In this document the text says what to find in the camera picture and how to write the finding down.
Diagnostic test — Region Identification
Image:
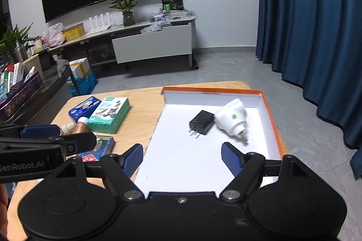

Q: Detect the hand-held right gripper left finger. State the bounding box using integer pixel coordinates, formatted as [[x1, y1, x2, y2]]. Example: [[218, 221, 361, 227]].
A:
[[54, 144, 145, 201]]

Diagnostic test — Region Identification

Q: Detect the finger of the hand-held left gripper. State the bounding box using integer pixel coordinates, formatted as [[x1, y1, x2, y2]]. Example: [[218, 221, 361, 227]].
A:
[[0, 132, 97, 157], [0, 124, 62, 139]]

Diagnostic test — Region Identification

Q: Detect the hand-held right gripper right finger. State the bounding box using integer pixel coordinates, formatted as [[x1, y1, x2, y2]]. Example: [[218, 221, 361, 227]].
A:
[[219, 142, 312, 201]]

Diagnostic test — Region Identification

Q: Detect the copper bottle with white cap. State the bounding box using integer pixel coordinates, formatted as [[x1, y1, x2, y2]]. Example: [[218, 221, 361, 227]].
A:
[[68, 116, 97, 136]]

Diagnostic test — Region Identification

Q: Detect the small clear bottle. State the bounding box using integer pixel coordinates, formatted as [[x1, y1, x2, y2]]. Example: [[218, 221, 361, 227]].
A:
[[60, 123, 76, 134]]

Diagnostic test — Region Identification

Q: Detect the blue picture box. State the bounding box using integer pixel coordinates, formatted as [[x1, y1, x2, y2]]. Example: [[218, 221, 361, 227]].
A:
[[66, 136, 115, 162]]

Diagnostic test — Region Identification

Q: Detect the blue product box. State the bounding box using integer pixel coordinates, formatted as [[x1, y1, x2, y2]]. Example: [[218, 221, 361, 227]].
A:
[[69, 96, 102, 121]]

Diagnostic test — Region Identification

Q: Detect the glass coffee table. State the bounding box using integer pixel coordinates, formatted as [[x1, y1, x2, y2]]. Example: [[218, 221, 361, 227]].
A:
[[0, 60, 74, 128]]

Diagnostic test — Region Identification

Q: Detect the green product box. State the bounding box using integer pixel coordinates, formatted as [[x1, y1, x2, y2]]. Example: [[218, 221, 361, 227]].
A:
[[86, 97, 131, 134]]

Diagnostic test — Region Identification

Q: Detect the white plug-in device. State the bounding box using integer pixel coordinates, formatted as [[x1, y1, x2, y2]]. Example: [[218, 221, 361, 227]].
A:
[[214, 98, 249, 145]]

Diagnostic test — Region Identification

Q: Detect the purple tissue box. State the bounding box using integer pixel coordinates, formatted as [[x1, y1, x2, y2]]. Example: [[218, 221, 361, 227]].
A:
[[0, 71, 43, 121]]

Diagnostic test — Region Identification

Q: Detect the blue bottle pack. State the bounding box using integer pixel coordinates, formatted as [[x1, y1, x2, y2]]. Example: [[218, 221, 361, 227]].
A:
[[68, 71, 98, 97]]

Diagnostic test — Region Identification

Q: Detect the row of small boxes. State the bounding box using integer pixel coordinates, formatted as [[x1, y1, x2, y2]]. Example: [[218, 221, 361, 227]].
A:
[[0, 62, 26, 101]]

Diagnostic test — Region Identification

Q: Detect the beige box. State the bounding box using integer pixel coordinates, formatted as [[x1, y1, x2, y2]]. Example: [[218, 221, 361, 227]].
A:
[[23, 52, 55, 80]]

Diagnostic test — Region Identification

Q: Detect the white yellow carton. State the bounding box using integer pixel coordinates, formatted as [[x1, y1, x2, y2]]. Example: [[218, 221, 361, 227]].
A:
[[69, 58, 91, 79]]

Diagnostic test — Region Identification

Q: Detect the leafy plant in steel cup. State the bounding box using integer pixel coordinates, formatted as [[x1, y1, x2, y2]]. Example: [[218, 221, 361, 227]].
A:
[[0, 22, 38, 64]]

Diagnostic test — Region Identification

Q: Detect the white red plastic bag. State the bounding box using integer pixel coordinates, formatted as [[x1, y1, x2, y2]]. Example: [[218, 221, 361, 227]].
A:
[[42, 23, 66, 47]]

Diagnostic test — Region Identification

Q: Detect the yellow box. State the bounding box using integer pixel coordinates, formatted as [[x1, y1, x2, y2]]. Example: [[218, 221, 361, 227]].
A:
[[64, 23, 86, 41]]

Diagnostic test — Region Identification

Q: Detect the television cabinet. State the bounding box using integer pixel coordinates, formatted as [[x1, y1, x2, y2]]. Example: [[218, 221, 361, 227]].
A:
[[42, 15, 197, 72]]

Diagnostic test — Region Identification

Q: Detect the white router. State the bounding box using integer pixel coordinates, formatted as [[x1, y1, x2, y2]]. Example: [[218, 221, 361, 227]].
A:
[[88, 15, 111, 36]]

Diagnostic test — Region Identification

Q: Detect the white cabinet drawer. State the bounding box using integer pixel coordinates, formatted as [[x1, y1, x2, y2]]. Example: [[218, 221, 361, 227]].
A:
[[111, 23, 193, 70]]

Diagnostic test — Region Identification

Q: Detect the clear plastic bag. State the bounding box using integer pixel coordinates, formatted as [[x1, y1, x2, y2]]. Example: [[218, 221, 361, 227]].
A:
[[141, 24, 164, 33]]

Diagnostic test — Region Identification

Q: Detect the blue curtain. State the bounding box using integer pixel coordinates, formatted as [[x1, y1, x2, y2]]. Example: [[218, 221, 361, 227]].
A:
[[256, 0, 362, 181]]

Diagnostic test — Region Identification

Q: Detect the black green box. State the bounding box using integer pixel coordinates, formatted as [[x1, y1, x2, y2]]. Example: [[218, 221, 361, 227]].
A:
[[161, 0, 185, 12]]

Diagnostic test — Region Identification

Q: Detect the black wall charger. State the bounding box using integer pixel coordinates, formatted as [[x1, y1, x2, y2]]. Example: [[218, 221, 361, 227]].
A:
[[189, 110, 214, 138]]

